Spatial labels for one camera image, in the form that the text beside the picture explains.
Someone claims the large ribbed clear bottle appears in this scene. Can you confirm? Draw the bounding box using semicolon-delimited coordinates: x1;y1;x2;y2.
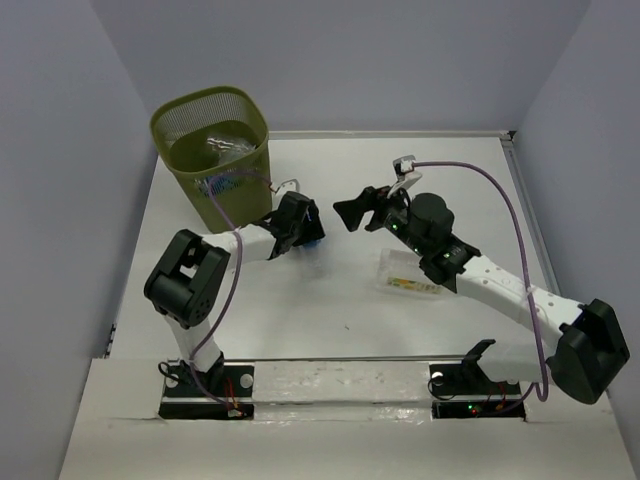
375;248;446;298

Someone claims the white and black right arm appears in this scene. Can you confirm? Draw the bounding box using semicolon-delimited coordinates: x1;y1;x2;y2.
333;187;630;405

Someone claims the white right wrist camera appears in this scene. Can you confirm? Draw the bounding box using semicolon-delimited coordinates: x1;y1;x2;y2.
388;155;422;197

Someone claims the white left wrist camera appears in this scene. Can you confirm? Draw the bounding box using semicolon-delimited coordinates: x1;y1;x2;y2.
271;179;301;197

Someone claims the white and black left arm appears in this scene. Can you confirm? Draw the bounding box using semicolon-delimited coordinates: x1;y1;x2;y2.
143;191;325;395

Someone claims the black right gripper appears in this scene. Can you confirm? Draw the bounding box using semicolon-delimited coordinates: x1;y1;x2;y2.
333;180;428;257

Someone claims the olive green mesh bin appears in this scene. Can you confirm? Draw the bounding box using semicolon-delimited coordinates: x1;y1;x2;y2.
150;86;272;233

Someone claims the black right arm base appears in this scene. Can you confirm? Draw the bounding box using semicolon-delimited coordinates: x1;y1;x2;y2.
427;363;526;420

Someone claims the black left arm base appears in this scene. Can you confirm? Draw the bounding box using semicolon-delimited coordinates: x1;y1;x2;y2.
158;361;255;421

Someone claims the silver cap clear bottle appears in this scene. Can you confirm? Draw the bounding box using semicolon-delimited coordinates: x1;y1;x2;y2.
206;133;256;166

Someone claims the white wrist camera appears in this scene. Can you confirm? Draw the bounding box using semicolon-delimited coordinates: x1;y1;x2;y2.
388;155;422;197
271;179;301;197

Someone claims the Pocari Sweat blue bottle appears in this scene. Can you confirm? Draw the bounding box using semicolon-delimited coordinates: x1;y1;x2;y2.
194;173;248;196
300;239;322;250

